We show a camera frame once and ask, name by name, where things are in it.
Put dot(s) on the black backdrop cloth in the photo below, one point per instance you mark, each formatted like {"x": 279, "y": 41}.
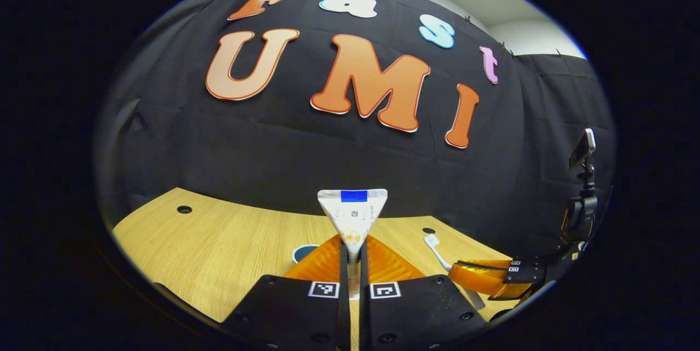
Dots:
{"x": 273, "y": 148}

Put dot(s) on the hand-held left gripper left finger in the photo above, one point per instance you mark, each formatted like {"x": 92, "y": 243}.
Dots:
{"x": 295, "y": 318}

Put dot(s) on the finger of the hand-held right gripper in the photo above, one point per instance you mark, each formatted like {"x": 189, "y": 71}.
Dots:
{"x": 525, "y": 263}
{"x": 492, "y": 282}

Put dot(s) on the white toothpaste tube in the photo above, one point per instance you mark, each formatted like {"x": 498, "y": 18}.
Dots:
{"x": 353, "y": 220}

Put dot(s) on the white toothbrush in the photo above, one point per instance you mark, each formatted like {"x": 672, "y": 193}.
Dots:
{"x": 435, "y": 241}

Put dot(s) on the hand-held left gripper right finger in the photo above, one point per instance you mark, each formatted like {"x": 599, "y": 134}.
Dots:
{"x": 415, "y": 318}

